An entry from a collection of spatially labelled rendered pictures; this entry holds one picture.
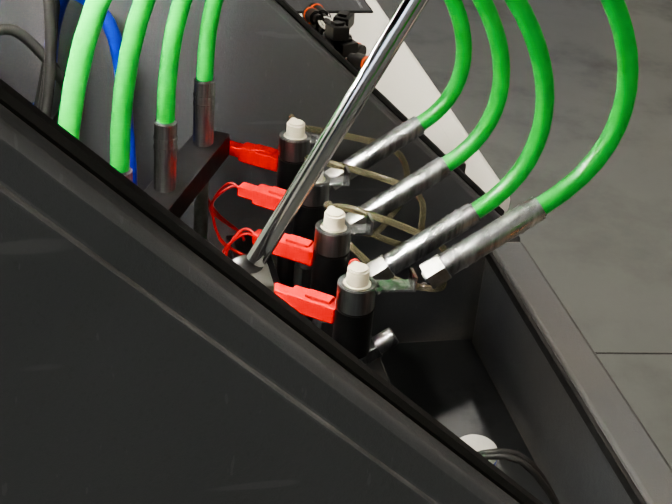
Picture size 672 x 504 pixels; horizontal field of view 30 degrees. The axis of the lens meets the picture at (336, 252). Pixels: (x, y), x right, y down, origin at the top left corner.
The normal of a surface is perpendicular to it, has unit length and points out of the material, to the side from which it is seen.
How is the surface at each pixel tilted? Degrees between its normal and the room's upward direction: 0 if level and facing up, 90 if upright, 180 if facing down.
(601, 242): 0
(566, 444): 90
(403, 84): 0
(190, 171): 0
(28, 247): 90
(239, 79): 90
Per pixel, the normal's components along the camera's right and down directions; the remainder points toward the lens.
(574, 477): -0.97, 0.04
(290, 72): 0.21, 0.51
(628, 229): 0.07, -0.86
